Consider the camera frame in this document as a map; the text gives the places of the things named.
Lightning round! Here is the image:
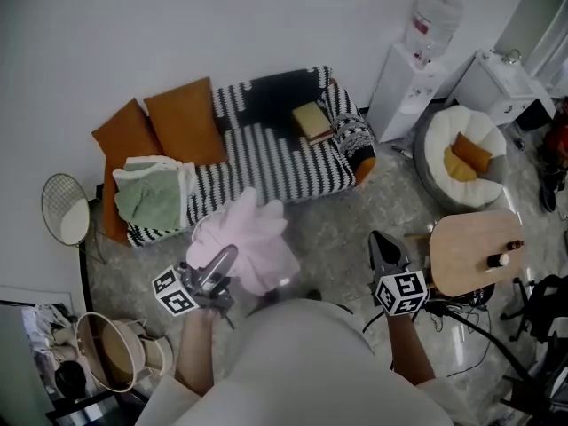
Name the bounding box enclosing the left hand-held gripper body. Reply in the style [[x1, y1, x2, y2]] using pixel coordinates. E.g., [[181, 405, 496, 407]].
[[153, 259, 236, 318]]

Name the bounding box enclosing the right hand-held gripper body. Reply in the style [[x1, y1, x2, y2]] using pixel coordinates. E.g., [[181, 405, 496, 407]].
[[371, 260, 430, 317]]

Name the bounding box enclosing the pink cloth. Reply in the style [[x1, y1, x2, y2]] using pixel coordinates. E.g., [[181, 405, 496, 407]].
[[185, 187, 302, 296]]

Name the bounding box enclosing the orange sofa with striped cover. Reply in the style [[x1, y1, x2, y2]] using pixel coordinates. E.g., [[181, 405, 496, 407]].
[[101, 65, 378, 249]]

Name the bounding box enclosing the person's right forearm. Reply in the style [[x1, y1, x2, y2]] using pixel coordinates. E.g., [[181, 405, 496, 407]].
[[384, 312, 437, 383]]

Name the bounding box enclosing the person's left forearm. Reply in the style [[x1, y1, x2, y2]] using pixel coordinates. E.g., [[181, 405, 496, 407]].
[[175, 307, 233, 397]]

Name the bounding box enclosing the person's left leg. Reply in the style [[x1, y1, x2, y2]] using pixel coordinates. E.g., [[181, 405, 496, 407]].
[[259, 288, 283, 310]]

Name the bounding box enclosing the light wooden side table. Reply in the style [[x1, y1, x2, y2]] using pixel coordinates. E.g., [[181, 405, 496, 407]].
[[429, 210, 525, 299]]

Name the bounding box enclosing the beige laundry basket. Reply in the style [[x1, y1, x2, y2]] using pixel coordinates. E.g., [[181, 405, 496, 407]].
[[75, 312, 175, 394]]

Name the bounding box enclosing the white grey bean bag chair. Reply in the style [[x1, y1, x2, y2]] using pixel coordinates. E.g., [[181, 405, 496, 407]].
[[414, 106, 509, 213]]

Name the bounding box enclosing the green white fleece blanket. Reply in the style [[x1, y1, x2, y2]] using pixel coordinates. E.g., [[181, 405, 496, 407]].
[[112, 154, 199, 232]]

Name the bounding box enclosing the dark bottle with white cap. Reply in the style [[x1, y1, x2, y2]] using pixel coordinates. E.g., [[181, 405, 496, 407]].
[[485, 252, 511, 271]]

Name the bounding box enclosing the small yellow cushion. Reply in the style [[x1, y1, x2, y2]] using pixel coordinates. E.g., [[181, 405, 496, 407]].
[[443, 146, 478, 182]]

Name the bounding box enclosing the person's white shirt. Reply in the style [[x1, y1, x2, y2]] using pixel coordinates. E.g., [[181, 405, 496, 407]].
[[146, 297, 480, 426]]

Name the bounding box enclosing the small orange cushion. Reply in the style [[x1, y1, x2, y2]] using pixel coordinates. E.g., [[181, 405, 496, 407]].
[[451, 131, 494, 173]]

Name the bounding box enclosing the leaning mirror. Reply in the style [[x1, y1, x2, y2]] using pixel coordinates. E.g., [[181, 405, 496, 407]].
[[0, 299, 90, 426]]

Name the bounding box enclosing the black low stand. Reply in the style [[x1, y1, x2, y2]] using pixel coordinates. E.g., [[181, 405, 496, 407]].
[[46, 387, 150, 426]]

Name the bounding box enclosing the yellow hardcover book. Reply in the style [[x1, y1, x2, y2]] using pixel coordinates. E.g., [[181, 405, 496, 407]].
[[291, 100, 335, 146]]

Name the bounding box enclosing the black metal stand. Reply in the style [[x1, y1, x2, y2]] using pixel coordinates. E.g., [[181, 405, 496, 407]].
[[421, 274, 568, 416]]

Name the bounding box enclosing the white water dispenser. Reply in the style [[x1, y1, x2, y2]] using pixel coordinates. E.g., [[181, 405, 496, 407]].
[[366, 42, 449, 144]]

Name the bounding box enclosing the white cabinet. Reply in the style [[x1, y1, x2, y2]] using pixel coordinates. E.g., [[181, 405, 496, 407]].
[[443, 49, 556, 126]]

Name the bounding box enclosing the red black bag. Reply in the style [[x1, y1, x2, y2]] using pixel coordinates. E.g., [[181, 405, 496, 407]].
[[542, 98, 568, 169]]

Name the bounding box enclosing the clear water bottle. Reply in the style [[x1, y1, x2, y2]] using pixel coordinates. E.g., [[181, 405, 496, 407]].
[[406, 0, 465, 68]]

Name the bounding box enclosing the round wire side table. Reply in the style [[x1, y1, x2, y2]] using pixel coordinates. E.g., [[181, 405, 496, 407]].
[[41, 173, 107, 265]]

